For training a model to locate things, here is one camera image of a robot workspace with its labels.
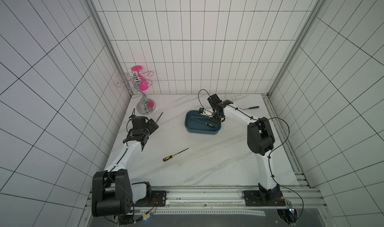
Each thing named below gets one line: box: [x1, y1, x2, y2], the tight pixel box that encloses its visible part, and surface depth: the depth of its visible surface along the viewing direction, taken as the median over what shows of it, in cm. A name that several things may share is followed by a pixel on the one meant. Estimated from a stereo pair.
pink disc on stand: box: [131, 65, 143, 72], surface depth 100 cm
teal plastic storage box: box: [184, 110, 222, 135], surface depth 103 cm
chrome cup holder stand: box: [116, 71, 156, 115], surface depth 105 cm
